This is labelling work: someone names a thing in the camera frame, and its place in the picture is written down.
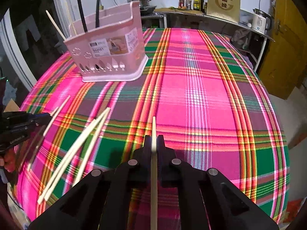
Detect pink plastic utensil basket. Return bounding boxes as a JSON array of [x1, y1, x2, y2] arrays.
[[64, 0, 149, 83]]

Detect pink plaid tablecloth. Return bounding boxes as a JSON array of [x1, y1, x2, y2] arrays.
[[14, 27, 292, 230]]

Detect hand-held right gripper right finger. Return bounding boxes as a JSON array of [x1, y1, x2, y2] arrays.
[[156, 135, 280, 230]]

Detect wooden board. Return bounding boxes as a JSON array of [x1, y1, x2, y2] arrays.
[[5, 99, 22, 112]]

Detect gold square box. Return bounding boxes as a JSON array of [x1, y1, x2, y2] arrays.
[[207, 0, 241, 24]]

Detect grey cloth bundle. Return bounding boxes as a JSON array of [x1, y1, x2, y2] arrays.
[[231, 30, 255, 51]]

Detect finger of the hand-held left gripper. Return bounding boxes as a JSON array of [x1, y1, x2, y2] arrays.
[[26, 120, 49, 130], [27, 113, 52, 122]]

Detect white electric kettle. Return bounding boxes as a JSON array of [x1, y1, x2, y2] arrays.
[[251, 8, 273, 34]]

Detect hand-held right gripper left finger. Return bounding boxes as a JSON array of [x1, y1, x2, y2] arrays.
[[29, 135, 154, 230]]

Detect gas stove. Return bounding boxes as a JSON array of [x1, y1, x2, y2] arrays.
[[140, 5, 157, 15]]

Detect metal kitchen counter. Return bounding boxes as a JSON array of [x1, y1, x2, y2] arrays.
[[140, 7, 275, 71]]

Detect white sliding door frame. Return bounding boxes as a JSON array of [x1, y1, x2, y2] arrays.
[[0, 0, 72, 89]]

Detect yellow wooden door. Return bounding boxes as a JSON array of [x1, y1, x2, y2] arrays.
[[258, 0, 307, 100]]

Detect person's left hand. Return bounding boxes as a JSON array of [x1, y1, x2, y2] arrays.
[[0, 152, 13, 173]]

